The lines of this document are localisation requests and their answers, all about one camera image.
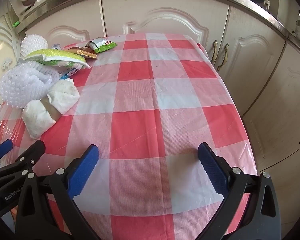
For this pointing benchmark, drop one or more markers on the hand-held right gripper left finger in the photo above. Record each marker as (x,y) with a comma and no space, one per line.
(85,171)

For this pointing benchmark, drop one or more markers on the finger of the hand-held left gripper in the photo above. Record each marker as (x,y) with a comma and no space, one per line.
(33,151)
(2,147)

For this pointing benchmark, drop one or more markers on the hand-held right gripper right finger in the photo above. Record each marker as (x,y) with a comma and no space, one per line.
(212,171)

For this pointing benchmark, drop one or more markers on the green blue white packet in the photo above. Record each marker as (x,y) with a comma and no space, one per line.
(70,73)

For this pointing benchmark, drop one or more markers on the tissue wrapped cardboard tube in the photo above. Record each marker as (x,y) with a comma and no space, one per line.
(62,95)

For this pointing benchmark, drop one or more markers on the large white foam net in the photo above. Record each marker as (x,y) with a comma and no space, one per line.
(22,85)

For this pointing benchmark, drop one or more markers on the white mushroom shaped hook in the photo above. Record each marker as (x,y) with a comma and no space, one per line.
(7,63)

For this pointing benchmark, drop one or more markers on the red white checked tablecloth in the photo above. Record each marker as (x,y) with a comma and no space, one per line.
(140,105)

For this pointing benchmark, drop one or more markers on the tall white cabinet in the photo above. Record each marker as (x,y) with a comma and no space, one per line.
(0,50)

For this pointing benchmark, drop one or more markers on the green white sponge cloth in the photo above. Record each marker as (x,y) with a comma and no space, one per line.
(57,57)

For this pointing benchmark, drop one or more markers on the cream cabinet door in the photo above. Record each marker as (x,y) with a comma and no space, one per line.
(282,100)
(72,22)
(165,10)
(255,62)

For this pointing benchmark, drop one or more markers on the small white foam net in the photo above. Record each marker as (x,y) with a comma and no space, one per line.
(33,44)

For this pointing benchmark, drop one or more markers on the tan brown wrapper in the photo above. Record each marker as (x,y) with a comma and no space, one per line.
(88,54)

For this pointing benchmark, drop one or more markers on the green clip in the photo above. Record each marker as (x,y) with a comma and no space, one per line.
(16,24)

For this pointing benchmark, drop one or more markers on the green silver snack wrapper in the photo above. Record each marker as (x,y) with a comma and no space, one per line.
(107,45)

